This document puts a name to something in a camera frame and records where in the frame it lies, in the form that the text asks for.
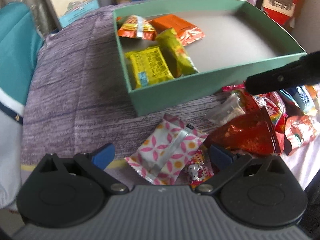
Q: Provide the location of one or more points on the orange Winsun snack packet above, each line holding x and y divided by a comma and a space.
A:
185, 31

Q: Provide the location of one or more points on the green yellow snack packet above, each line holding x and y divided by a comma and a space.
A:
177, 58

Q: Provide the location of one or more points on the red transparent snack bag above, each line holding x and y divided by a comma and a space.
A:
252, 132

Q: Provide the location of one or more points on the purple knitted blanket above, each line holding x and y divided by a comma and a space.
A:
77, 100

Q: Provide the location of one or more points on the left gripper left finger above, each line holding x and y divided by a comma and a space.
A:
93, 165

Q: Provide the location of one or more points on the orange noodle snack packet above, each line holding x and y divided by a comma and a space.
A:
134, 26

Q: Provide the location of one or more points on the pink flower pattern packet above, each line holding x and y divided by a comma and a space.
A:
164, 154

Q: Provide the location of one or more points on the red white snack packet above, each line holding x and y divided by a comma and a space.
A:
299, 131

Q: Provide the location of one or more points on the clear wrapped candy packet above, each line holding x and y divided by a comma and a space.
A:
226, 111

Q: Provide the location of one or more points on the green cardboard tray box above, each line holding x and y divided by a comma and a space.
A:
240, 41

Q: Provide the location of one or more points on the hello kitty candy packet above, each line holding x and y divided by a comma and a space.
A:
199, 170

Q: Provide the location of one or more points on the blue white snack packet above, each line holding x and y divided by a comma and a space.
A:
301, 98

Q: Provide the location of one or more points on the teal cushion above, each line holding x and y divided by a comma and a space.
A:
20, 44

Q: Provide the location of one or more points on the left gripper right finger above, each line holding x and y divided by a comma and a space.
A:
229, 166

